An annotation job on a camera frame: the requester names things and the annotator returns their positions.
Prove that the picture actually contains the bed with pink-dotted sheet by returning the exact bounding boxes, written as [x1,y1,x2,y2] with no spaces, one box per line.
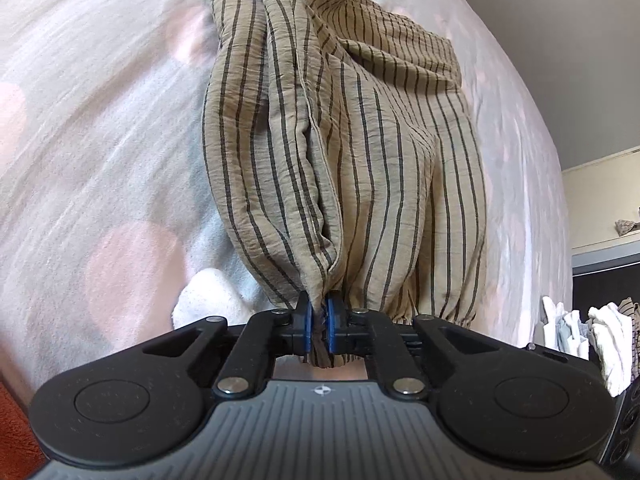
[0,0,573,401]

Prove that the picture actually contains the cream door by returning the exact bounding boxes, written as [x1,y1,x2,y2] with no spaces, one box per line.
[561,146,640,256]

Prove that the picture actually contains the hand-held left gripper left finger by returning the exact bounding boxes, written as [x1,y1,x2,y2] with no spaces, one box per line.
[142,291,316,396]

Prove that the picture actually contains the dark sliding wardrobe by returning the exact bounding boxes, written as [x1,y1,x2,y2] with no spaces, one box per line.
[571,245,640,313]

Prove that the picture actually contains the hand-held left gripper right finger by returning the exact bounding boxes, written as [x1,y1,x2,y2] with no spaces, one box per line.
[326,296,497,395]

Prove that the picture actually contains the dark striped folded garment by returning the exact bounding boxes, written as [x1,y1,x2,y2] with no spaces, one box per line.
[620,299,640,386]

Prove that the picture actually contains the tan striped pants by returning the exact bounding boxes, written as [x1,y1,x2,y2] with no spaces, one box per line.
[201,0,488,368]

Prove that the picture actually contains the white grey folded garment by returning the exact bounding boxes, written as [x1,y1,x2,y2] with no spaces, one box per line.
[540,296,583,361]

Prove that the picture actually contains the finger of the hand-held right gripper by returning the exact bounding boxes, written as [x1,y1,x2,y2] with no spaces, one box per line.
[525,342,603,376]

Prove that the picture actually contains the white dotted cloth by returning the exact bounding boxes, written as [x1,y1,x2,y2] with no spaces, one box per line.
[171,267,263,330]

